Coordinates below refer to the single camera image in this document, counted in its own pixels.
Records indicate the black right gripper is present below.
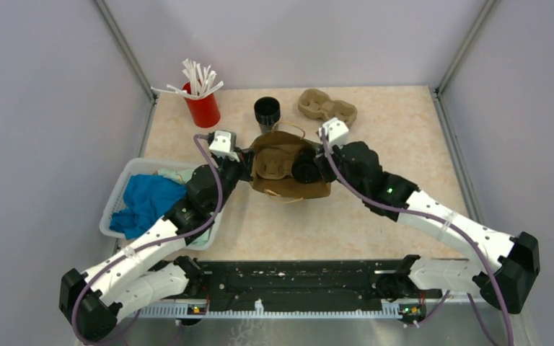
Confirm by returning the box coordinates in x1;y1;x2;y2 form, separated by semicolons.
315;138;366;198

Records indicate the black cup lid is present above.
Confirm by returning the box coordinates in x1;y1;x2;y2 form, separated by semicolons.
291;151;322;184

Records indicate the white cable duct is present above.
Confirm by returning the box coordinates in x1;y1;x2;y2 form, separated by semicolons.
138;301;403;320

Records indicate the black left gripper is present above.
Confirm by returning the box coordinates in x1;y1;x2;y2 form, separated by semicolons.
211;146;256;213

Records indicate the cardboard cup carrier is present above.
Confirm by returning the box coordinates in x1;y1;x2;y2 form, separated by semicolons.
297;89;358;127
254;146;301;180

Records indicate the mint green cloth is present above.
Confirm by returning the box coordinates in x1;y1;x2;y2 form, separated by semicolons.
157;168;214;251

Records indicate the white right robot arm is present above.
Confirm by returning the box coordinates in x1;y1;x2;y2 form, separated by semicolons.
314;141;540;314

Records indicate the red cup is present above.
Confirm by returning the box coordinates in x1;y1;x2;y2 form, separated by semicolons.
184;93;221;128

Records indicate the blue cloth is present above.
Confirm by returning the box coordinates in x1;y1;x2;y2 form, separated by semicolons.
110;174;186;239

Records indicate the white plastic basket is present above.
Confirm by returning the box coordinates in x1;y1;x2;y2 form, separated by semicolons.
99;158;198;242

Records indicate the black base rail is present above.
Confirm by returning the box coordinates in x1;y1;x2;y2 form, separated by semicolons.
168;259;441;301

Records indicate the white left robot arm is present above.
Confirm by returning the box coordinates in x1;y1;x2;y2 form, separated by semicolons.
59;148;253;345

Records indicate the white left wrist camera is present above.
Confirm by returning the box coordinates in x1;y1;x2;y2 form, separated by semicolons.
208;130;240;162

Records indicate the green brown paper bag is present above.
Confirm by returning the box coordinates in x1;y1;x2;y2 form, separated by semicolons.
250;127;331;203

